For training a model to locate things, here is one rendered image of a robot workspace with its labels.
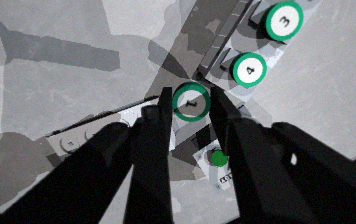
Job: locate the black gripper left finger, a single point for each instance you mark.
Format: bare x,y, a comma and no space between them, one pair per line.
80,189

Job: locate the black table edge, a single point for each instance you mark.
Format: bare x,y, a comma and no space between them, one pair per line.
236,221

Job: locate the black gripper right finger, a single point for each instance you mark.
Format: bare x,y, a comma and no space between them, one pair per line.
267,189

